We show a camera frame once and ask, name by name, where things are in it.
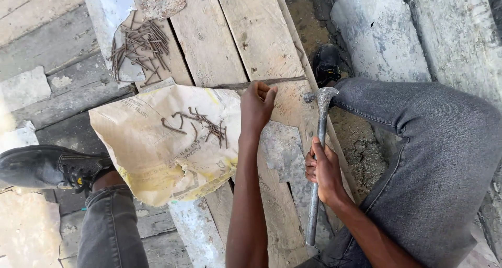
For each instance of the person's left hand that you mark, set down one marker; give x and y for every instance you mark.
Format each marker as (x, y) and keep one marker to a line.
(254, 109)

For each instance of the person's right hand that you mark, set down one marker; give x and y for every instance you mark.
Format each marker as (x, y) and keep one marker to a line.
(328, 176)

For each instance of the grey metal claw hammer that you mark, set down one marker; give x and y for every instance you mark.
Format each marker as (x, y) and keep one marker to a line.
(320, 119)

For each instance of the long thin rusty metal rod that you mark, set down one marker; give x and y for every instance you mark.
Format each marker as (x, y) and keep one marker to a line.
(288, 80)

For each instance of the grey torn paper patch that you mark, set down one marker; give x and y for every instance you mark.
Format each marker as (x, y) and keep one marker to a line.
(284, 152)

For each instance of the group of bent rusty nails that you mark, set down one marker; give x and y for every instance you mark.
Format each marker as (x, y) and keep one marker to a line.
(206, 125)

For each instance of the worn wooden plank panel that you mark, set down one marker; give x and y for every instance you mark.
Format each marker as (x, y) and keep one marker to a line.
(235, 37)

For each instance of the person's right black shoe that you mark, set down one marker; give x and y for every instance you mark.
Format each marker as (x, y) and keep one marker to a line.
(325, 62)

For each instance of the person's black shoe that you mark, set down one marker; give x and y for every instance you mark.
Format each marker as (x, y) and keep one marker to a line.
(325, 62)
(43, 168)

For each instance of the person's right grey jeans leg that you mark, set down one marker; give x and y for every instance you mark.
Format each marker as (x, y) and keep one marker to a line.
(435, 162)

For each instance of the person's grey jeans leg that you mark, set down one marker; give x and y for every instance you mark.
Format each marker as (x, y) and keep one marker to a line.
(109, 232)
(435, 162)

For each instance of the tan paper cement bag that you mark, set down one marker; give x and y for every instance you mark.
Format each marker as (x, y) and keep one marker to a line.
(141, 150)

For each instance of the pile of straight rusty nails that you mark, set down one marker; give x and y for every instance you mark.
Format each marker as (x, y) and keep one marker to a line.
(143, 40)

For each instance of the whitewashed concrete block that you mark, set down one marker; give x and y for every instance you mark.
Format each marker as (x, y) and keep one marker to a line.
(459, 37)
(376, 33)

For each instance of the white torn sheet piece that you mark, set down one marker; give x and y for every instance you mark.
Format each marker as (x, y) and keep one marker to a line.
(109, 9)

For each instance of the person's left grey jeans leg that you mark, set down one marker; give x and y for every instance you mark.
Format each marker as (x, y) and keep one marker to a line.
(109, 232)

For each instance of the person's left black shoe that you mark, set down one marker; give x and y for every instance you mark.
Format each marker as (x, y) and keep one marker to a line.
(43, 168)

